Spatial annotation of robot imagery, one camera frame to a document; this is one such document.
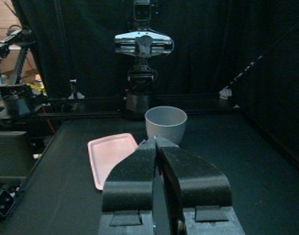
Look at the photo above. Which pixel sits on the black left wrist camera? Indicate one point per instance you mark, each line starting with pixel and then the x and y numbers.
pixel 141 10

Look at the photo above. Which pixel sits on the black cylindrical device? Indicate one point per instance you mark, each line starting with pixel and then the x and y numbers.
pixel 17 99

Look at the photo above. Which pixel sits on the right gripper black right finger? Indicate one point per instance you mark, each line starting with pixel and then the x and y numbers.
pixel 196 180

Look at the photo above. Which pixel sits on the white tag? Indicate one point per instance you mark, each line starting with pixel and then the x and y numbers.
pixel 224 93

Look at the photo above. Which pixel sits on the grey plastic cup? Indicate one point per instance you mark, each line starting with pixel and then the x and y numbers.
pixel 165 125

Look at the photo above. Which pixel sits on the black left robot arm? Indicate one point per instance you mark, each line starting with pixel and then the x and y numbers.
pixel 139 88

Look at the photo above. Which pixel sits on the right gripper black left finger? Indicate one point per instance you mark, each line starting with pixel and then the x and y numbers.
pixel 129 177

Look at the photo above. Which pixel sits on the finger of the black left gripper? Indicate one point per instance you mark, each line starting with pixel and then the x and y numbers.
pixel 148 46
pixel 139 46

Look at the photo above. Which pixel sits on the dark grey box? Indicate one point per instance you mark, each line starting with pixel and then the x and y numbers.
pixel 8 153

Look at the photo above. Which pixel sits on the pink rectangular plate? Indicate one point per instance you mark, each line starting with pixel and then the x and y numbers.
pixel 108 156

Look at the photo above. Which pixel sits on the black cloth curtain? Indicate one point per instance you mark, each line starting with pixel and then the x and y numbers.
pixel 220 46

